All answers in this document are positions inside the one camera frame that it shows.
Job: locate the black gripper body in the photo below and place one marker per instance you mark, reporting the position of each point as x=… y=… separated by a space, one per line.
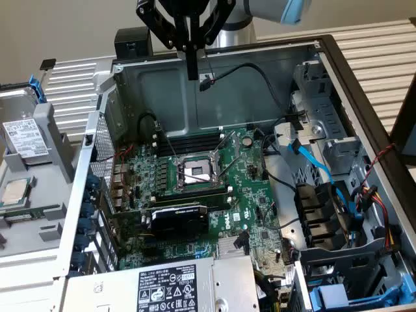
x=190 y=8

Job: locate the silver hard disk blue carrier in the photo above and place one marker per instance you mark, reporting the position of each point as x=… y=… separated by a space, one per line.
x=19 y=107

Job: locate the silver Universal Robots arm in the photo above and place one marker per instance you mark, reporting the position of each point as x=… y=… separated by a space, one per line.
x=237 y=35

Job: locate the black box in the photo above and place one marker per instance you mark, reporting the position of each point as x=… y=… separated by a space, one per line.
x=133 y=39

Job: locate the open PC case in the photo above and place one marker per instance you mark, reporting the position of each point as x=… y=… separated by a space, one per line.
x=146 y=97

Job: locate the black RAM slot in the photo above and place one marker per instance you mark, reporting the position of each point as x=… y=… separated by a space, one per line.
x=178 y=137
x=178 y=142
x=178 y=147

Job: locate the metal locking lever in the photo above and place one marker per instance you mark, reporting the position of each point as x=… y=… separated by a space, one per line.
x=166 y=143
x=232 y=166

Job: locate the coin cell battery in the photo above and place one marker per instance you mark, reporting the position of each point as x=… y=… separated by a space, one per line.
x=248 y=141

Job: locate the metal socket cover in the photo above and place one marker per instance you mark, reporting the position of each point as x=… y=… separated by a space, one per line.
x=236 y=144

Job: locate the silver drive cage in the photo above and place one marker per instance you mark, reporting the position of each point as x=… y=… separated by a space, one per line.
x=325 y=110

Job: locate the CPU socket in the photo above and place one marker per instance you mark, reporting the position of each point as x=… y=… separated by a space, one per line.
x=198 y=169

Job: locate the grey parts rack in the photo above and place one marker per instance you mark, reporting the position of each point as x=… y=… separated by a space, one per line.
x=58 y=146

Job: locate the green motherboard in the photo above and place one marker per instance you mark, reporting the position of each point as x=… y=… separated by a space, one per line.
x=253 y=182

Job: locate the black fan shroud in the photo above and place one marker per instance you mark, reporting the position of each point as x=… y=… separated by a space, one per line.
x=308 y=201

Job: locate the black graphics card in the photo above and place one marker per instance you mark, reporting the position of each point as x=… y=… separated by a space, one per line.
x=178 y=224

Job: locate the dark brown panel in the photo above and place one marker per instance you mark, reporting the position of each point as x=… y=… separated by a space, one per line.
x=399 y=120

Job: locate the silver heat sink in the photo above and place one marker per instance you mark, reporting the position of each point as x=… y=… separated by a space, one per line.
x=227 y=247

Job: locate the silver CPU chip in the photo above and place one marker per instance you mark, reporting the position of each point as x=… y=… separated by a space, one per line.
x=14 y=191

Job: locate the green RAM stick with label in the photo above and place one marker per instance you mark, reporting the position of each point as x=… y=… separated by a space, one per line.
x=19 y=217

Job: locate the silver power supply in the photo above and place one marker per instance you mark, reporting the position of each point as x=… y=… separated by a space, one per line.
x=113 y=286

